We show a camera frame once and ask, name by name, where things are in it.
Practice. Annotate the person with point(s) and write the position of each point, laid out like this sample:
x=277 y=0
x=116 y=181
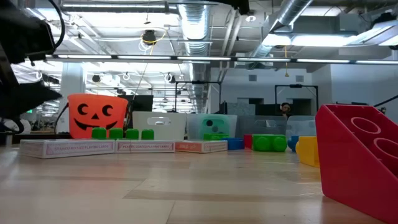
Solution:
x=285 y=109
x=23 y=127

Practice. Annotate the red toy brick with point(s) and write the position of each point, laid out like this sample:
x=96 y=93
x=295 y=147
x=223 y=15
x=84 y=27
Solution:
x=342 y=174
x=247 y=141

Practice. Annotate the white plastic bin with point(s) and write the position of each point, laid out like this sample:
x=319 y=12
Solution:
x=174 y=127

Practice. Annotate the black metal frame stand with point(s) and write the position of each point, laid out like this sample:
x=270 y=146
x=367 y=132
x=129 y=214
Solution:
x=199 y=82
x=295 y=86

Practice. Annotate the teal foam die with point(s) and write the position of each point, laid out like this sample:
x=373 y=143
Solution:
x=224 y=124

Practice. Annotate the clear plastic bin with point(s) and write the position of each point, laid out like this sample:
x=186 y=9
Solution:
x=300 y=126
x=192 y=124

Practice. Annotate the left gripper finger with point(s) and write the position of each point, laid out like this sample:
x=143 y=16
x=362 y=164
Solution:
x=25 y=101

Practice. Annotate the black ceiling-hung device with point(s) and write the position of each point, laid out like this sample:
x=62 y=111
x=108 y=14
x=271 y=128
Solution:
x=149 y=38

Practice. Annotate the black monitor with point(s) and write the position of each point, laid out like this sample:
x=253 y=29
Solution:
x=141 y=104

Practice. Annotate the silver spiral ventilation duct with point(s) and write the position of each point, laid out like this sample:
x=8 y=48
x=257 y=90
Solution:
x=196 y=28

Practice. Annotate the silver slanted ventilation duct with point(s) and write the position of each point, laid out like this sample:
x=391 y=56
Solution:
x=283 y=21

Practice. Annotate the green two-stud toy brick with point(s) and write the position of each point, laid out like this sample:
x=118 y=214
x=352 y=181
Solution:
x=269 y=143

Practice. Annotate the card deck printed standard size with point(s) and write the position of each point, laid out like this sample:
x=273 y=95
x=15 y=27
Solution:
x=34 y=149

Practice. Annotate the yellow toy brick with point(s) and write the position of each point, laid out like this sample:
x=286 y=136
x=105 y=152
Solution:
x=309 y=152

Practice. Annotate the green four-stud toy brick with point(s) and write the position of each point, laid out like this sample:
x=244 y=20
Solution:
x=116 y=133

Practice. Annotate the card deck printed plastic coated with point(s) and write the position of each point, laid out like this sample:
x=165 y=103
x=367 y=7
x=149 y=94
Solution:
x=144 y=146

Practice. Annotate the bright ceiling light panel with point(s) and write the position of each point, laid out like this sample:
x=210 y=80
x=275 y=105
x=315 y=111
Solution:
x=311 y=40

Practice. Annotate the small green toy brick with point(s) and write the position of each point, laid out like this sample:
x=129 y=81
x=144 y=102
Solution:
x=214 y=137

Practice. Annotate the long ceiling light strip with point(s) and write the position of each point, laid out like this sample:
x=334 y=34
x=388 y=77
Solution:
x=202 y=58

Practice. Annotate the blue toy brick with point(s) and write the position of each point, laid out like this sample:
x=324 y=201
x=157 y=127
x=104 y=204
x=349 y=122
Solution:
x=292 y=143
x=234 y=144

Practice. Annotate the grey plastic bin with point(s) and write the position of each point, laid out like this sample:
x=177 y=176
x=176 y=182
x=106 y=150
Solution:
x=261 y=126

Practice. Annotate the orange pumpkin bucket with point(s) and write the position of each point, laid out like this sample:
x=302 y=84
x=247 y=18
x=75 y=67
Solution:
x=99 y=99

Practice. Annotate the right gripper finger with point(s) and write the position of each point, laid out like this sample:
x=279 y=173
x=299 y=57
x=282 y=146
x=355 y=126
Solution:
x=239 y=4

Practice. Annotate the card deck with red end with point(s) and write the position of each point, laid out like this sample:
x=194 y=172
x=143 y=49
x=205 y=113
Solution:
x=199 y=147

